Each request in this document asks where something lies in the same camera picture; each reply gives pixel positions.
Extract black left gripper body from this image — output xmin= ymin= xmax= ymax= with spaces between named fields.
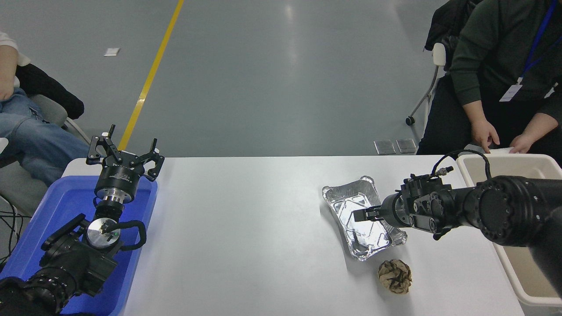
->
xmin=94 ymin=151 xmax=148 ymax=196

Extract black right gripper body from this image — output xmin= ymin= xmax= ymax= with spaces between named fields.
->
xmin=380 ymin=193 xmax=409 ymax=228

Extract rectangular foil tray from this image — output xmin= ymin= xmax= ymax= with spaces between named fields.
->
xmin=321 ymin=176 xmax=408 ymax=262

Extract white paper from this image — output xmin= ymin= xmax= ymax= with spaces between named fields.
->
xmin=465 ymin=144 xmax=515 ymax=155

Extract person's right hand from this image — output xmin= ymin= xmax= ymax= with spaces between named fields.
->
xmin=471 ymin=119 xmax=500 ymax=154

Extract person's left hand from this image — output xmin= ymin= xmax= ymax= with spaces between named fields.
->
xmin=509 ymin=134 xmax=534 ymax=154

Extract seated person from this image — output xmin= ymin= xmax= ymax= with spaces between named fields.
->
xmin=0 ymin=33 xmax=90 ymax=187

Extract grey chair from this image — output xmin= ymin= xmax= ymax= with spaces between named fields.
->
xmin=0 ymin=94 xmax=93 ymax=215

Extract crumpled tan paper ball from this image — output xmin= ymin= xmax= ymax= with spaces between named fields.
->
xmin=378 ymin=259 xmax=413 ymax=294

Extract blue plastic tray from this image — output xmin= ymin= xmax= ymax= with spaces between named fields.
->
xmin=0 ymin=175 xmax=159 ymax=316

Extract black jacket on grey chair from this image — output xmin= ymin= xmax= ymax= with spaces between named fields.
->
xmin=15 ymin=64 xmax=85 ymax=120

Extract large pale bin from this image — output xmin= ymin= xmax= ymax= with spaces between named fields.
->
xmin=457 ymin=154 xmax=562 ymax=308

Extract white chair with casters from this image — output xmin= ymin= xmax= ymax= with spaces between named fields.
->
xmin=405 ymin=43 xmax=447 ymax=128

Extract black jacket on white chair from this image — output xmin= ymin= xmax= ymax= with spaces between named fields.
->
xmin=424 ymin=0 xmax=481 ymax=71

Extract black floor cables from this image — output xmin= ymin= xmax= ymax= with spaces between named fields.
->
xmin=0 ymin=193 xmax=32 ymax=264

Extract blue lanyard with badge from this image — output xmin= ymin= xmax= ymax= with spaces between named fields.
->
xmin=499 ymin=0 xmax=562 ymax=103

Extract person with lanyard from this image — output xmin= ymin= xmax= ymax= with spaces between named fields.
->
xmin=416 ymin=0 xmax=562 ymax=156

